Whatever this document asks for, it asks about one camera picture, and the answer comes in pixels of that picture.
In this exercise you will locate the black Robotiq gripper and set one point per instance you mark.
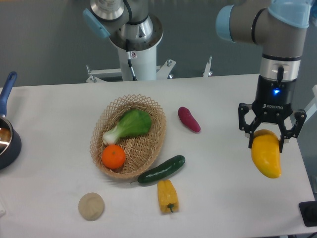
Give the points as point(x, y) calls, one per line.
point(274, 99)

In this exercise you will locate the yellow mango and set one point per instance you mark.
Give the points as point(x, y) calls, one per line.
point(265, 153)

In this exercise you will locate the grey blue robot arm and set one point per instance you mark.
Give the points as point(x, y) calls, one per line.
point(279, 27)

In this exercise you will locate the woven wicker basket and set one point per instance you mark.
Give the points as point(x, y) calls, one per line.
point(140, 151)

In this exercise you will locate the purple sweet potato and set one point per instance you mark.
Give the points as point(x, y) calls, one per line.
point(188, 120)

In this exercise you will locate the black device at edge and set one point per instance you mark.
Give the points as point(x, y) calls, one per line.
point(308, 211)

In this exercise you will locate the dark green cucumber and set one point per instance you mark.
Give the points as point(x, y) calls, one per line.
point(163, 170)

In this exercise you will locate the yellow bell pepper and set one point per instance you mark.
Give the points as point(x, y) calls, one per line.
point(167, 197)

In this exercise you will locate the green bok choy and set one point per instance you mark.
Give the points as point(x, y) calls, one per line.
point(133, 123)

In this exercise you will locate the orange fruit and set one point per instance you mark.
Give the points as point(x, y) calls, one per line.
point(113, 157)

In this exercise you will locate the beige steamed bun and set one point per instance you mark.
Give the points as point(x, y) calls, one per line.
point(91, 206)

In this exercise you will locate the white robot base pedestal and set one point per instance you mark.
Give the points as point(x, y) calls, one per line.
point(133, 30)

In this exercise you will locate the white metal frame foot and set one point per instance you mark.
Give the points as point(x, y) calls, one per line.
point(163, 72)

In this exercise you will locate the blue handled saucepan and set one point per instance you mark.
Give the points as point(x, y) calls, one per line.
point(10, 141)

